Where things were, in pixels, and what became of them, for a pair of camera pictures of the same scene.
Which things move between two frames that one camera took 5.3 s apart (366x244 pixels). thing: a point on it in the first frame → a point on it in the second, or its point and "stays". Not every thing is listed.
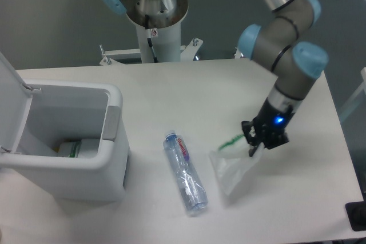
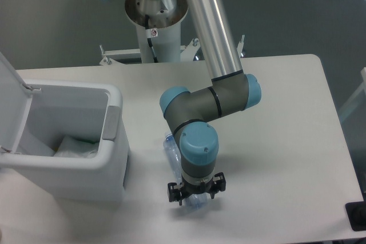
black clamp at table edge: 356,213 stays
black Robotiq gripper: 271,126 → 176,192
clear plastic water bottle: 191,187 stays
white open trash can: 36,116 stays
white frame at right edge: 362,87 stays
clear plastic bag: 231,161 → 70,147
